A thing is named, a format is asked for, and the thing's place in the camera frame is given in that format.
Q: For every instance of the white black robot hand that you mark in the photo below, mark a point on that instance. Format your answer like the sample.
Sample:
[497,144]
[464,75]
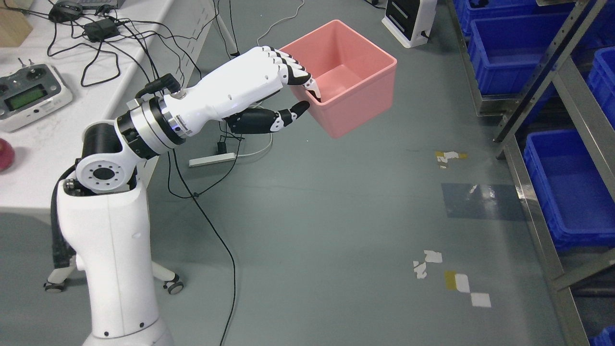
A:
[227,94]

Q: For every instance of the pink plastic storage box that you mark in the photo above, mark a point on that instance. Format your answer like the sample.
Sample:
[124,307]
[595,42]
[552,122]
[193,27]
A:
[355,77]

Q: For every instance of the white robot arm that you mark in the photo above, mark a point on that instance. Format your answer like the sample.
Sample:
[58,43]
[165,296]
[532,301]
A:
[109,226]

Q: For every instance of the blue bin right shelf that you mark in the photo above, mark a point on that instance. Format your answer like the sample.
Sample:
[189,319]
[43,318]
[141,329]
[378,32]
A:
[577,206]

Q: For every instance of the white power strip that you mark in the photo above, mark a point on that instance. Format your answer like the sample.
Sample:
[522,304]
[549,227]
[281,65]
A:
[214,159]

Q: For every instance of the black power adapter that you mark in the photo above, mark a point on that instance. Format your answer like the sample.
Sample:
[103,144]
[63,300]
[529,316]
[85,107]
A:
[101,30]

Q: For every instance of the white device on floor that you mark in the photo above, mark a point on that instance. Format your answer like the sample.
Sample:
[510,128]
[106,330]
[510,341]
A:
[410,21]

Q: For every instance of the white remote controller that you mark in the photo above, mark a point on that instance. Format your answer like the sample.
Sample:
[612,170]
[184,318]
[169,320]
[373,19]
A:
[31,93]

